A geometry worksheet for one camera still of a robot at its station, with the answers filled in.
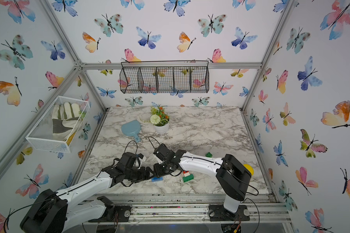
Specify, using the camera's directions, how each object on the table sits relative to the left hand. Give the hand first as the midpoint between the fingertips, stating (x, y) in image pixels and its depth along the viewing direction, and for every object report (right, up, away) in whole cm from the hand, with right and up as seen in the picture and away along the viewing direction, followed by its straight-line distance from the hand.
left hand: (153, 175), depth 83 cm
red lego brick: (+18, +2, 0) cm, 18 cm away
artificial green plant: (+1, +33, +10) cm, 34 cm away
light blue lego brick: (+1, -2, 0) cm, 2 cm away
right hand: (+2, +2, -3) cm, 5 cm away
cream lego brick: (+19, 0, +1) cm, 19 cm away
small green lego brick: (+33, +10, +11) cm, 36 cm away
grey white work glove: (-45, +32, -6) cm, 56 cm away
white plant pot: (+3, +25, +17) cm, 31 cm away
